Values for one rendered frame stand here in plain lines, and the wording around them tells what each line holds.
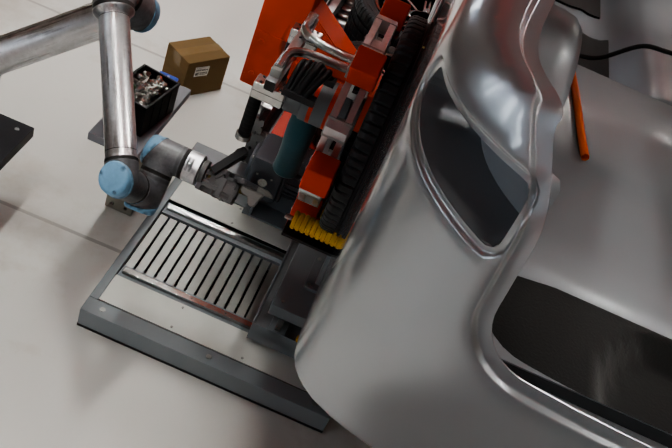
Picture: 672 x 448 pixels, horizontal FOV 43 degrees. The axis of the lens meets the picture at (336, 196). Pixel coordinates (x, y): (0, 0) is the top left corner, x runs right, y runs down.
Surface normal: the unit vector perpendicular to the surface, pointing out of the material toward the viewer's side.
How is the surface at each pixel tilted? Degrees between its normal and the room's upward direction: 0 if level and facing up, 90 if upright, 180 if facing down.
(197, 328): 0
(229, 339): 0
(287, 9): 90
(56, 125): 0
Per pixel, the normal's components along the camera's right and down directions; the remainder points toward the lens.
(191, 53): 0.32, -0.72
